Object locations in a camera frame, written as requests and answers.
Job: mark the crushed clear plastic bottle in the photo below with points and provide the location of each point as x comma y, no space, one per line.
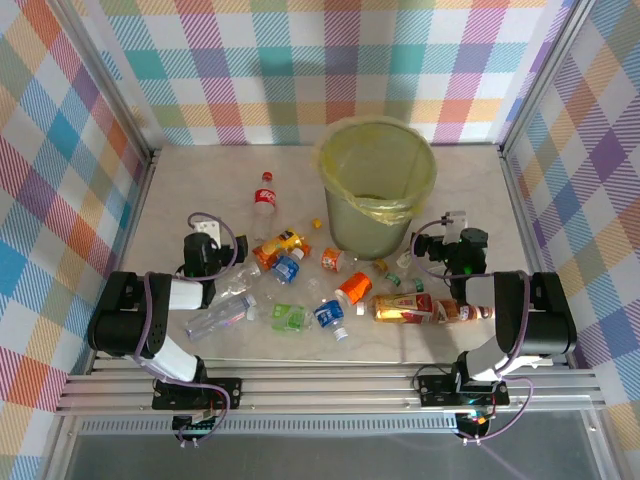
240,280

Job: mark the small green white label bottle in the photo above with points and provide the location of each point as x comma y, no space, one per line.
400,281

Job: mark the yellow cap orange juice bottle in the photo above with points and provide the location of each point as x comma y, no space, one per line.
282,242

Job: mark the blue label water bottle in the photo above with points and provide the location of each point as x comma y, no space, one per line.
330,315
286,268

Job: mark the red label cola bottle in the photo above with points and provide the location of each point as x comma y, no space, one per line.
264,200

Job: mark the gold red label bottle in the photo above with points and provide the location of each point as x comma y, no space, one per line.
402,307

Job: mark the brown red label bottle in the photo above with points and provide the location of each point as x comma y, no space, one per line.
460,312

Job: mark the long clear water bottle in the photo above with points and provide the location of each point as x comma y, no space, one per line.
220,315

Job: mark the orange label drink bottle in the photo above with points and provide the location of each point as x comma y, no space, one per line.
355,288

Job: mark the green label plastic bottle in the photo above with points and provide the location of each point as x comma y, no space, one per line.
290,318

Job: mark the small orange label bottle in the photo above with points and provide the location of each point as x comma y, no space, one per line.
331,260

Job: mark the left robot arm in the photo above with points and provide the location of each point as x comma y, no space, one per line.
125,325

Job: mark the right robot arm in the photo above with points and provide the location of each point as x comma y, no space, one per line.
545,325

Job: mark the translucent green waste bin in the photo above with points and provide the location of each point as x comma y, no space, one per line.
365,235

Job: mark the yellow plastic bin liner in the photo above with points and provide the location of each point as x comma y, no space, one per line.
380,160

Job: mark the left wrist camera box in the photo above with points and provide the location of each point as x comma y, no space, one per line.
207,230

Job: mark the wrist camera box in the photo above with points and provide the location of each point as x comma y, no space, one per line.
455,225
207,230

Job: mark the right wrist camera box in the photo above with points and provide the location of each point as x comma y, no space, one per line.
455,225

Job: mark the aluminium side rail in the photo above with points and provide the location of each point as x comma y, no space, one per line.
522,225
137,210

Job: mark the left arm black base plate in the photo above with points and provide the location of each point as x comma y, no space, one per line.
230,390

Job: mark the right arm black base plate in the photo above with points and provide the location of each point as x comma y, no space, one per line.
435,390

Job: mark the aluminium mounting rail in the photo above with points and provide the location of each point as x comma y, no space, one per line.
325,390

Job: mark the aluminium frame post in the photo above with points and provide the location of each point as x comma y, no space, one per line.
545,75
100,75

